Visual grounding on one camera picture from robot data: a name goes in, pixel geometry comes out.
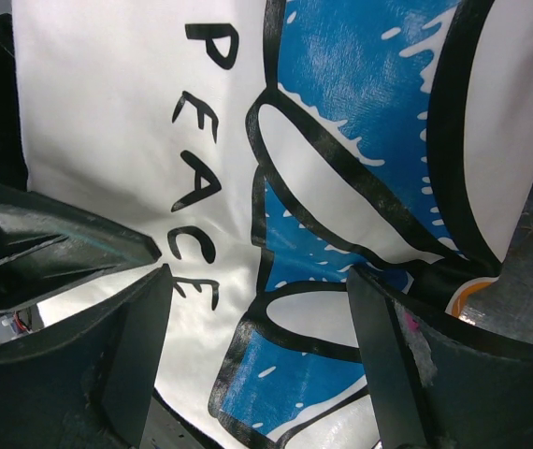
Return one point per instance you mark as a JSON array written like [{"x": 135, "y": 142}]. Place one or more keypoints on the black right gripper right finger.
[{"x": 436, "y": 381}]

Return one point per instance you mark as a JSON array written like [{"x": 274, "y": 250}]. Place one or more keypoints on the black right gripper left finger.
[{"x": 87, "y": 381}]

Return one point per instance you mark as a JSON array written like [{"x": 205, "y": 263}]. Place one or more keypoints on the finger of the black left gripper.
[{"x": 48, "y": 247}]

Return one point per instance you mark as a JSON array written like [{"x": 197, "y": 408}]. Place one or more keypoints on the white printed t shirt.
[{"x": 268, "y": 147}]

